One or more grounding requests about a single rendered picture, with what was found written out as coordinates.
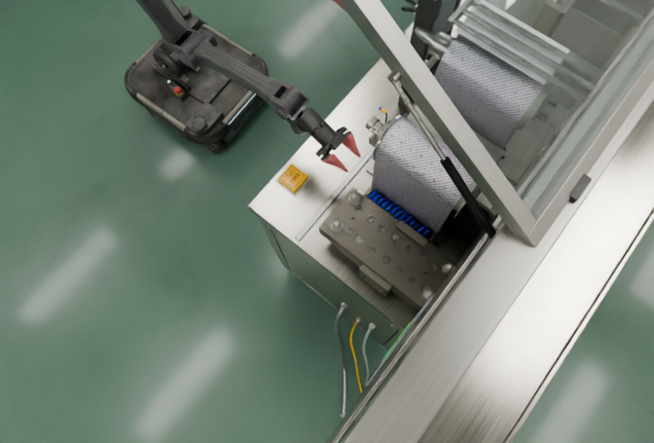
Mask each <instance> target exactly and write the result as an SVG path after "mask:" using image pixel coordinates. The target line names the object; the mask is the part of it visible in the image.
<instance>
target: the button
mask: <svg viewBox="0 0 654 443"><path fill-rule="evenodd" d="M308 178H309V177H308V176H307V175H306V174H305V173H304V172H302V171H301V170H300V169H298V168H297V167H296V166H294V165H293V164H291V165H290V166H289V167H288V168H287V169H286V170H285V171H284V172H283V173H282V174H281V175H280V176H279V178H278V181H279V182H280V183H281V184H282V185H284V186H285V187H286V188H288V189H289V190H290V191H292V192H293V193H294V194H295V193H296V192H297V191H298V190H299V189H300V188H301V186H302V185H303V184H304V183H305V182H306V181H307V180H308Z"/></svg>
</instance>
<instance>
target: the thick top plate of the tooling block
mask: <svg viewBox="0 0 654 443"><path fill-rule="evenodd" d="M353 192H356V193H357V190H356V189H355V188H353V187H352V188H351V189H350V191H349V192H348V193H347V194H346V195H345V197H344V198H343V199H342V200H341V201H340V203H339V204H338V205H337V206H336V207H335V209H334V210H333V211H332V212H331V213H330V214H329V216H328V217H327V218H326V219H325V220H324V222H323V223H322V224H321V225H320V226H319V234H321V235H322V236H323V237H324V238H326V239H327V240H329V241H330V242H331V243H332V244H334V245H335V246H336V247H338V248H339V249H340V250H341V251H343V252H344V253H345V254H347V255H348V256H349V257H350V258H352V259H353V260H354V261H356V262H357V263H358V264H359V265H361V266H362V265H363V264H365V265H366V266H367V267H369V268H370V269H371V270H373V271H374V272H375V273H376V274H378V275H379V276H380V277H382V278H383V279H384V280H386V281H387V282H388V283H390V284H391V285H392V287H391V289H392V290H393V291H394V292H396V293H397V294H398V295H400V296H401V297H402V298H403V299H405V300H406V301H407V302H409V303H410V304H411V305H412V306H414V307H415V308H416V309H418V310H420V308H421V307H422V305H423V304H424V303H425V302H423V300H422V298H421V295H422V293H423V292H424V291H425V290H429V289H430V290H432V291H434V293H436V291H437V290H438V289H439V287H440V286H441V285H442V283H443V282H444V281H445V279H446V278H447V276H445V275H444V274H443V273H442V267H443V266H444V265H445V264H448V263H453V264H454V265H455V266H456V262H454V261H453V260H452V259H450V258H449V257H448V256H446V255H445V254H444V253H442V252H441V251H440V250H438V249H437V248H435V247H434V246H433V245H431V244H430V243H429V242H427V243H426V244H425V245H424V247H420V246H419V245H418V244H416V243H415V242H414V241H412V240H411V239H409V238H408V237H407V236H405V235H404V234H403V233H401V232H400V231H398V230H397V229H396V228H395V227H396V225H397V224H398V223H399V221H398V220H397V219H396V218H394V217H393V216H392V215H390V214H389V213H388V212H386V211H385V210H384V209H382V208H381V207H379V206H378V205H377V204H375V203H374V202H372V201H371V200H370V199H368V198H367V197H364V198H363V199H362V198H361V197H360V199H361V203H360V204H359V205H357V206H353V205H351V204H349V202H348V198H349V196H350V194H351V193H353ZM335 219H339V220H341V221H342V222H343V225H344V228H343V230H342V231H341V232H339V233H334V232H333V231H332V230H331V224H332V221H334V220H335Z"/></svg>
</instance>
